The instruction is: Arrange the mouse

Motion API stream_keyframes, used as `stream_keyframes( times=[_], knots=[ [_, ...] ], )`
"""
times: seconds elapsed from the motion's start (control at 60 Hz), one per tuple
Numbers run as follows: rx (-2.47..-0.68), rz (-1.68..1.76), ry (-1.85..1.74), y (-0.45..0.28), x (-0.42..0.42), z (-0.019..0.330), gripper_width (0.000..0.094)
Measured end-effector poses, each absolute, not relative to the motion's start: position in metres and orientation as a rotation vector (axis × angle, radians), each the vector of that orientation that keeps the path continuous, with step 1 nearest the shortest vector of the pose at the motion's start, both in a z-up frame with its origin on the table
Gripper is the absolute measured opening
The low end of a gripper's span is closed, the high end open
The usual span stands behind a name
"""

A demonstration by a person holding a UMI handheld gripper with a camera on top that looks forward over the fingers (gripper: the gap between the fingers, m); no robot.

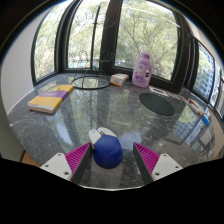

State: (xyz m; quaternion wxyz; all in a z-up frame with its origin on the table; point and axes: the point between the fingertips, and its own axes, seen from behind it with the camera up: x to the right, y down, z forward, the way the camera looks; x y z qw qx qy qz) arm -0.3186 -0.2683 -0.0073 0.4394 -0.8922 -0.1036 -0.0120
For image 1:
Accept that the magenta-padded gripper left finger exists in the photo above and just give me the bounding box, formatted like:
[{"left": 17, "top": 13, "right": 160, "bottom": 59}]
[{"left": 39, "top": 142, "right": 93, "bottom": 185}]

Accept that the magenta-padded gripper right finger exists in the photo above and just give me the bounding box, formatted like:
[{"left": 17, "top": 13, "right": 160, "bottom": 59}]
[{"left": 132, "top": 142, "right": 184, "bottom": 186}]

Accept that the blue and white computer mouse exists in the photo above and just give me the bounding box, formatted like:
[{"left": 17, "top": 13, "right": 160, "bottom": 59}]
[{"left": 88, "top": 126, "right": 124, "bottom": 169}]

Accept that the round black mouse pad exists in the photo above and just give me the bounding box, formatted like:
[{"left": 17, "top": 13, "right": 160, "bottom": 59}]
[{"left": 138, "top": 92, "right": 175, "bottom": 117}]

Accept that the small blue box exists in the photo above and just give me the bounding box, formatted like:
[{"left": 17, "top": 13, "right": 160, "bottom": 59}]
[{"left": 201, "top": 114, "right": 212, "bottom": 127}]

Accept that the red-brown book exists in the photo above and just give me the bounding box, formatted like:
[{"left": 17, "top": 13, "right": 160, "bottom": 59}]
[{"left": 181, "top": 95, "right": 207, "bottom": 117}]

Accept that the orange and white box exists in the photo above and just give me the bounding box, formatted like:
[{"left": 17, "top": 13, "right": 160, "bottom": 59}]
[{"left": 109, "top": 72, "right": 130, "bottom": 88}]

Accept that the purple detergent bottle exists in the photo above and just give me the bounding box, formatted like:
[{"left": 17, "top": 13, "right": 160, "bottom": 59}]
[{"left": 131, "top": 50, "right": 154, "bottom": 89}]

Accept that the black wire stand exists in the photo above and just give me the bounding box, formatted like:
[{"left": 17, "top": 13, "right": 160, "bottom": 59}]
[{"left": 68, "top": 1, "right": 112, "bottom": 90}]

